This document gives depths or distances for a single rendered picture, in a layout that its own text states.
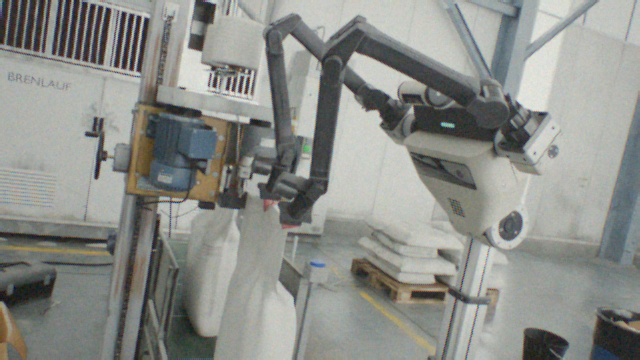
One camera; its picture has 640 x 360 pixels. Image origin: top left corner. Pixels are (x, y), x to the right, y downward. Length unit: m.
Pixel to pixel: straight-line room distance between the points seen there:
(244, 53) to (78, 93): 2.99
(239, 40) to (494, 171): 0.90
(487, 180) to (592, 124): 8.02
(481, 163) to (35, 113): 3.80
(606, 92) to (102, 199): 7.76
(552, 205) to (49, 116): 7.30
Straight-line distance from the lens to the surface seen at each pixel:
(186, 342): 2.35
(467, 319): 1.76
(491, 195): 1.50
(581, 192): 9.54
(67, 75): 4.61
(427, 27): 7.22
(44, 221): 4.80
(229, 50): 1.75
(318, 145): 1.33
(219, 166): 1.96
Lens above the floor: 1.40
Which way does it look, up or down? 6 degrees down
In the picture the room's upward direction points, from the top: 11 degrees clockwise
